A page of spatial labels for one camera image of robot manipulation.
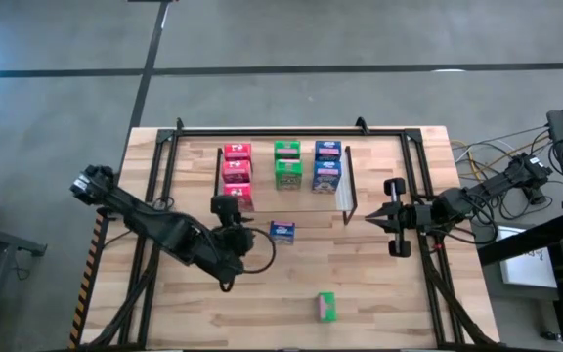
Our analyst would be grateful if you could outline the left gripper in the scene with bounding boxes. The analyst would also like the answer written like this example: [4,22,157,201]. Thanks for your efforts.
[210,194,257,258]

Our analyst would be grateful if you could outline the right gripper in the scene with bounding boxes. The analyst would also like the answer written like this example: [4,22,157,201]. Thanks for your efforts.
[364,177,435,259]

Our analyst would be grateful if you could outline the red Froot Loops cereal box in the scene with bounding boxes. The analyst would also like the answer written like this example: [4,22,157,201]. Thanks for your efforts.
[222,182,255,213]
[221,159,253,185]
[223,142,253,161]

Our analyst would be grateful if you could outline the blue Frosted Flakes cereal box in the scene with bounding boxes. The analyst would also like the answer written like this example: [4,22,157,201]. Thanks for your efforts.
[269,220,296,246]
[311,159,343,195]
[314,140,343,162]

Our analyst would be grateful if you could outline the green Apple Jacks cereal box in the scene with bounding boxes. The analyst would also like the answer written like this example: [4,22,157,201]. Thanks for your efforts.
[317,291,339,324]
[274,158,305,192]
[274,140,302,161]

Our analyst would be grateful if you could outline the black metal beam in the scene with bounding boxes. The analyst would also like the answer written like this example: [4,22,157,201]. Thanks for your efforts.
[476,209,563,268]

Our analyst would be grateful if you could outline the white board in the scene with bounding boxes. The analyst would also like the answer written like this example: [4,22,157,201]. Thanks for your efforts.
[494,225,559,289]

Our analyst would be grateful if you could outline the yellow black hazard strip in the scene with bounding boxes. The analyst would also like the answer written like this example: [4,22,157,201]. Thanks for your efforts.
[67,207,108,351]

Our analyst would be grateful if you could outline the grey metal desk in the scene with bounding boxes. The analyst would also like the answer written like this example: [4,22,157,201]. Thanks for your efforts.
[0,219,48,352]

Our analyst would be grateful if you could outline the black cable loop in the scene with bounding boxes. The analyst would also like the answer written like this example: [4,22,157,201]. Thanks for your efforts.
[239,226,278,275]

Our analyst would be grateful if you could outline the yellow cable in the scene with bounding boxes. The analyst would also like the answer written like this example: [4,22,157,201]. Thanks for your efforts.
[456,134,554,182]

